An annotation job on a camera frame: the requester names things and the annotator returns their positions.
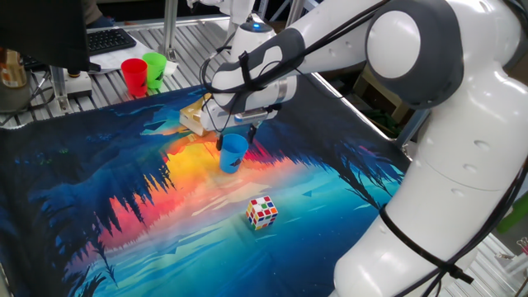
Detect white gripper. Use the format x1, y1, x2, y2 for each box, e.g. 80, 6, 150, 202
200, 100, 282, 152

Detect blue plastic cup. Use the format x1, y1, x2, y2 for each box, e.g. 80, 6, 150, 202
219, 133, 250, 175

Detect green plastic cup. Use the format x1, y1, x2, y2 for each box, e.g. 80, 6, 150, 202
142, 51, 168, 90

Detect red plastic cup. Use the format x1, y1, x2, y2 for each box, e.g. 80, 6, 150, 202
120, 58, 149, 98

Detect golden tissue pack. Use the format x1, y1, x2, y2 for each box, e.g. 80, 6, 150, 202
179, 93, 212, 138

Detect Rubik's cube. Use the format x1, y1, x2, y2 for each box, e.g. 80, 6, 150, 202
245, 195, 279, 231

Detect printed forest sunset cloth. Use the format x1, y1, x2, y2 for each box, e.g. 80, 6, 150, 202
0, 73, 413, 297

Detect white paper sheets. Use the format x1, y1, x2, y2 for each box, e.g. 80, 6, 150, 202
88, 40, 179, 76

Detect brown cardboard carton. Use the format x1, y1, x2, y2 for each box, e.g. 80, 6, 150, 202
353, 69, 409, 125

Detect black keyboard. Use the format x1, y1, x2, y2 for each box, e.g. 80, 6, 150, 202
86, 27, 138, 57

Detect white power box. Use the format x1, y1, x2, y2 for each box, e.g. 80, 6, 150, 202
64, 69, 93, 100

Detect seated person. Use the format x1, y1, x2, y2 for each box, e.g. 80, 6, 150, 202
80, 0, 117, 29

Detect black monitor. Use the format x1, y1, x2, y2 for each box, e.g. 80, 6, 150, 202
0, 0, 102, 73

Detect green plastic object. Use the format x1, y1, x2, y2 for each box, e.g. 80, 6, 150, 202
496, 192, 528, 235

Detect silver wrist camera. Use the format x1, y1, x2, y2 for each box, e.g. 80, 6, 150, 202
233, 107, 271, 125

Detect upright aluminium post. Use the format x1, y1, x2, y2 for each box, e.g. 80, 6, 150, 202
158, 0, 180, 62

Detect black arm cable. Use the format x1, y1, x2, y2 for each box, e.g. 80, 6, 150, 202
200, 0, 528, 297

